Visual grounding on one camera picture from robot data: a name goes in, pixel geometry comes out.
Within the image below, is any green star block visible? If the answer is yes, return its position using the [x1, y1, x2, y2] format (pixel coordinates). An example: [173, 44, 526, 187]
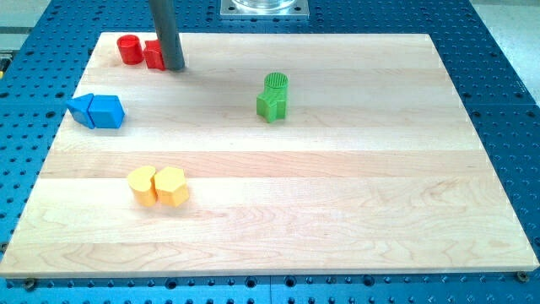
[256, 92, 288, 123]

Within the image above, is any green cylinder block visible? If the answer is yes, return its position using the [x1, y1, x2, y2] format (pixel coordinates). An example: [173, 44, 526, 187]
[263, 72, 289, 100]

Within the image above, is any yellow hexagon block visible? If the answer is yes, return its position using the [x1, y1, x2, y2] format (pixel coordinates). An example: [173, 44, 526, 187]
[154, 166, 189, 207]

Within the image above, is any wooden board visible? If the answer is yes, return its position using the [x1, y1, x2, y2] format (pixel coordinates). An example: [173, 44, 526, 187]
[1, 32, 538, 278]

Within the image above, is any red angular block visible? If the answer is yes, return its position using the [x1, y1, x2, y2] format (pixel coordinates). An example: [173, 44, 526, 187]
[143, 40, 165, 71]

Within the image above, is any red cylinder block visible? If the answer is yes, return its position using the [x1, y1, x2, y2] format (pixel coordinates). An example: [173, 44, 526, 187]
[116, 35, 143, 65]

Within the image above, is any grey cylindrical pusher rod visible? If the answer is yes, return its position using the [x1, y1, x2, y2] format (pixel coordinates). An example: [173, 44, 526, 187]
[148, 0, 185, 71]

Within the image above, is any blue triangle block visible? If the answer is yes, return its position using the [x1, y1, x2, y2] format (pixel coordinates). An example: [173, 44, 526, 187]
[67, 94, 95, 129]

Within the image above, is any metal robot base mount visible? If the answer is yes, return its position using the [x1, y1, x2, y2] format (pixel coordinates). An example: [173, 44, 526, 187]
[219, 0, 310, 19]

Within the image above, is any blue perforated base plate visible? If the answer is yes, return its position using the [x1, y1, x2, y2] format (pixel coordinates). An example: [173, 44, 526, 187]
[1, 0, 539, 303]

